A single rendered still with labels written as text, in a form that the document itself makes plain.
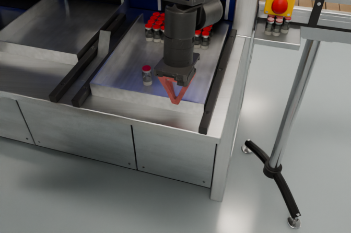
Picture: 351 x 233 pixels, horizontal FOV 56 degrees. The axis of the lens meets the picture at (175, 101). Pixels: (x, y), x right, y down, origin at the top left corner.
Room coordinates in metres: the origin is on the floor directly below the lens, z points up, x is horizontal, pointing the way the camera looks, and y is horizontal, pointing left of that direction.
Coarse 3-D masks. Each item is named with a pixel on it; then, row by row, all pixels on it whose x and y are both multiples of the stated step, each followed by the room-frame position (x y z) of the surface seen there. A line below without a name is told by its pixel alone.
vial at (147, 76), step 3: (150, 69) 0.61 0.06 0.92; (144, 72) 0.60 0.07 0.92; (147, 72) 0.60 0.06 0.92; (150, 72) 0.61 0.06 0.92; (144, 75) 0.60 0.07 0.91; (147, 75) 0.60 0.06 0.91; (150, 75) 0.60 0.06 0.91; (144, 78) 0.60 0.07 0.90; (147, 78) 0.60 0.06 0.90; (150, 78) 0.60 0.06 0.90; (144, 81) 0.60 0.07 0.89; (147, 81) 0.60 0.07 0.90; (150, 81) 0.60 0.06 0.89; (144, 84) 0.60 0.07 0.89; (147, 84) 0.60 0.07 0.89; (150, 84) 0.60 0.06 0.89
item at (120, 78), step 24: (144, 24) 0.89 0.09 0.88; (120, 48) 0.73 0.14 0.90; (144, 48) 0.76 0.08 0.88; (216, 48) 0.76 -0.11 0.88; (120, 72) 0.65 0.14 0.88; (216, 72) 0.65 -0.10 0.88; (120, 96) 0.55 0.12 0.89; (144, 96) 0.54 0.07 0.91; (168, 96) 0.56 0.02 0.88; (192, 96) 0.56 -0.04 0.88
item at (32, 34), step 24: (48, 0) 1.01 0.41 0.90; (72, 0) 1.05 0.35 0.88; (24, 24) 0.88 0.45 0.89; (48, 24) 0.89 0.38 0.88; (72, 24) 0.89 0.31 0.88; (96, 24) 0.89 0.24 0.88; (0, 48) 0.75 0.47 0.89; (24, 48) 0.72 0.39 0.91; (48, 48) 0.76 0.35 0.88; (72, 48) 0.76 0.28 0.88
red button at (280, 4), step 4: (276, 0) 0.78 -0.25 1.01; (280, 0) 0.77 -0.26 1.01; (284, 0) 0.77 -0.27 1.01; (272, 4) 0.78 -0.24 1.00; (276, 4) 0.77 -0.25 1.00; (280, 4) 0.77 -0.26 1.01; (284, 4) 0.77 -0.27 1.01; (272, 8) 0.78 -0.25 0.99; (276, 8) 0.77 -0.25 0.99; (280, 8) 0.77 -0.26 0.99; (284, 8) 0.77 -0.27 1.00; (276, 12) 0.77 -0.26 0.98; (280, 12) 0.77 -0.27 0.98; (284, 12) 0.77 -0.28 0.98
